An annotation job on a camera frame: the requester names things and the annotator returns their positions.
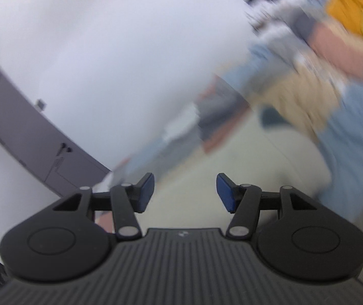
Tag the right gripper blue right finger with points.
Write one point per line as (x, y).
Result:
(246, 202)

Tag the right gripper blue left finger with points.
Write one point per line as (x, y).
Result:
(123, 201)

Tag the cream striped fleece sweater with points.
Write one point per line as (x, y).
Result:
(268, 158)

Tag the grey bedroom door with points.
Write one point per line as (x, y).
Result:
(34, 141)

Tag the pile of clothes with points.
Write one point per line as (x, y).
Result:
(283, 6)

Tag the colourful patchwork bed quilt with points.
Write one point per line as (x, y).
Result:
(307, 74)

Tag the black door handle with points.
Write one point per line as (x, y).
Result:
(64, 148)

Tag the grey wall switch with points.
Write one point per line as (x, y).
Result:
(41, 104)

